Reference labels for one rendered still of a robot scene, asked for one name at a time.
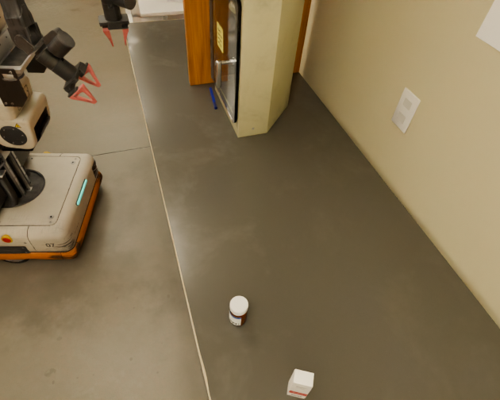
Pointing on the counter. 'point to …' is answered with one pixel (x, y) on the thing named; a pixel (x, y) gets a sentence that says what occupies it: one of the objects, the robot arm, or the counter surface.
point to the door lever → (221, 70)
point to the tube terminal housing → (266, 63)
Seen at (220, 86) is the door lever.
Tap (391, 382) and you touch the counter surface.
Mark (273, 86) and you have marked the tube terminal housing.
